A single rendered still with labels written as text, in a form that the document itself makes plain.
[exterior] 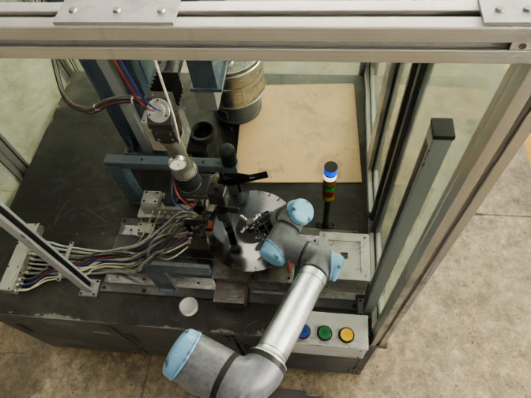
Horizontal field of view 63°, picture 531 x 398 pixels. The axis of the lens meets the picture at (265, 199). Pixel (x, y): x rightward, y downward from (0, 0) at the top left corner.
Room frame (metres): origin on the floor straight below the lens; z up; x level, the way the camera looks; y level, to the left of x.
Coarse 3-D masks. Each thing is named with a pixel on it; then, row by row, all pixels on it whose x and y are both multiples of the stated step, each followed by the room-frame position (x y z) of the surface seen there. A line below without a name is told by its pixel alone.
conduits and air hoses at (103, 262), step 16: (32, 224) 0.99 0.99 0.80; (160, 224) 0.88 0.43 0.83; (144, 240) 0.82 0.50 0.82; (160, 240) 0.77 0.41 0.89; (176, 240) 0.75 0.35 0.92; (16, 256) 0.85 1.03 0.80; (32, 256) 0.85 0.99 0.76; (64, 256) 0.84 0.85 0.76; (80, 256) 0.82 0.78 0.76; (96, 256) 0.81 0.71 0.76; (112, 256) 0.80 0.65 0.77; (128, 256) 0.77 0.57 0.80; (144, 256) 0.75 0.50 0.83; (16, 272) 0.77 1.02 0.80; (32, 272) 0.78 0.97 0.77; (48, 272) 0.77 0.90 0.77; (96, 272) 0.74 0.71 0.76; (112, 272) 0.72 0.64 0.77; (128, 272) 0.69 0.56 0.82; (0, 288) 0.71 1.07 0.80; (16, 288) 0.71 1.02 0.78
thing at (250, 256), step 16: (256, 192) 0.89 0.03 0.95; (240, 208) 0.83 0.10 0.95; (256, 208) 0.82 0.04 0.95; (272, 208) 0.81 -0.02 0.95; (208, 240) 0.72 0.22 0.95; (224, 240) 0.71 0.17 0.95; (240, 240) 0.70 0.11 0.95; (224, 256) 0.64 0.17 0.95; (240, 256) 0.64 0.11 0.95; (256, 256) 0.63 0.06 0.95
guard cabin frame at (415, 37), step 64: (64, 0) 0.47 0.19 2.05; (128, 0) 0.46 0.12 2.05; (448, 0) 0.38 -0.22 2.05; (512, 0) 0.36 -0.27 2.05; (64, 64) 2.00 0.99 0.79; (512, 64) 0.36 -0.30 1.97; (512, 128) 0.32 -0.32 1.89; (384, 192) 0.73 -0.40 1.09; (448, 192) 0.35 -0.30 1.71; (384, 320) 0.32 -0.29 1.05
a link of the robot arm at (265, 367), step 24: (312, 264) 0.43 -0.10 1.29; (336, 264) 0.43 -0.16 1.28; (312, 288) 0.36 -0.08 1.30; (288, 312) 0.30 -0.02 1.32; (264, 336) 0.25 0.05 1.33; (288, 336) 0.25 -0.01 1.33; (240, 360) 0.20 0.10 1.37; (264, 360) 0.19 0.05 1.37; (240, 384) 0.15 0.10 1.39; (264, 384) 0.15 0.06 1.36
